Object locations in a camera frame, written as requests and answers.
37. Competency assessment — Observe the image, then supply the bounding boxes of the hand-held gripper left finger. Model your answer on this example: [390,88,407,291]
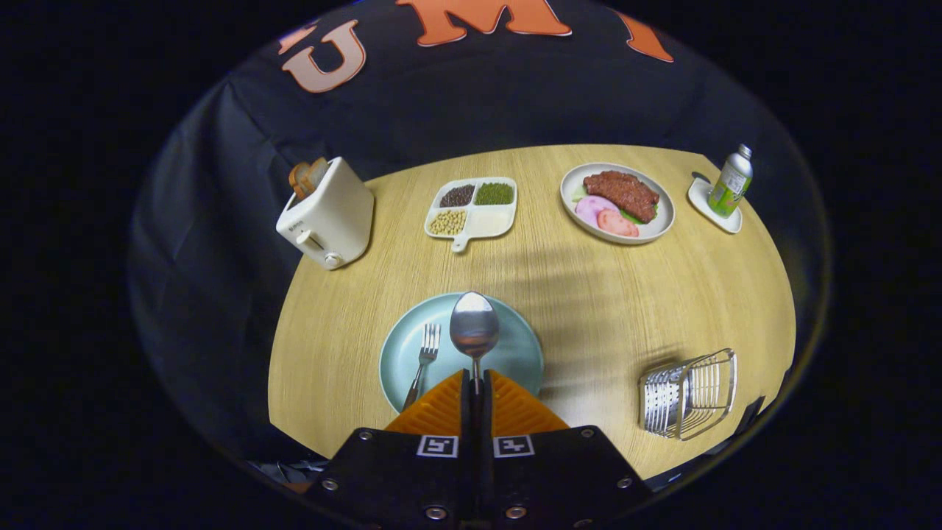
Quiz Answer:
[305,368,478,530]

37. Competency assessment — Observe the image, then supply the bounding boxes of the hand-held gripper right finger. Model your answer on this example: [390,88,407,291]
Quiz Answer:
[477,368,656,530]

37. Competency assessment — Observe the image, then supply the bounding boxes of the metal spoon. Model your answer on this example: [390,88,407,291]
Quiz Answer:
[449,291,501,396]

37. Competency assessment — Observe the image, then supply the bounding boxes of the pale green plate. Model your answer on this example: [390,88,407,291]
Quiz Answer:
[379,292,545,413]

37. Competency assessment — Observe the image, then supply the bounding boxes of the metal fork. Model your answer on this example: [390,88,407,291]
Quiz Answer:
[401,322,442,413]

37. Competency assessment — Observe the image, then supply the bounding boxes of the red ham slice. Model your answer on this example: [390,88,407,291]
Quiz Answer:
[597,209,640,238]

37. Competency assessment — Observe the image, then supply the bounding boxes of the white divided tray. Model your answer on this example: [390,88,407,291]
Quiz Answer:
[424,177,518,254]

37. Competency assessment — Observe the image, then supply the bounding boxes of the green lettuce leaf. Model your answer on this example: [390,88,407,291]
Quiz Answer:
[573,184,658,226]

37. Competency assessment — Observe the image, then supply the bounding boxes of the pink ham slice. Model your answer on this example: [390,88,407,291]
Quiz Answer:
[575,195,620,229]

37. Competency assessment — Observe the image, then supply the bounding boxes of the white toaster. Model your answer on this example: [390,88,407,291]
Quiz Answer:
[276,156,375,271]

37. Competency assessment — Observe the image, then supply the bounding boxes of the white round plate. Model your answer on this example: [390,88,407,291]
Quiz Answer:
[560,163,676,245]

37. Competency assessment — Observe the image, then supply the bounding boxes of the brown steak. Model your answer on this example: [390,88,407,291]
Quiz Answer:
[584,171,660,224]

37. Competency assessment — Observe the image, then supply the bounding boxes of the small white coaster dish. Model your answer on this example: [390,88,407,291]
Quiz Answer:
[687,177,743,235]

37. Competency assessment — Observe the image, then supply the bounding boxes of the green label bottle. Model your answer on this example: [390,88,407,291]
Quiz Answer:
[707,144,754,219]

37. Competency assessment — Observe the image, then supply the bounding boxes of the metal wire rack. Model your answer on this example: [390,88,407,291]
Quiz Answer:
[639,348,738,442]

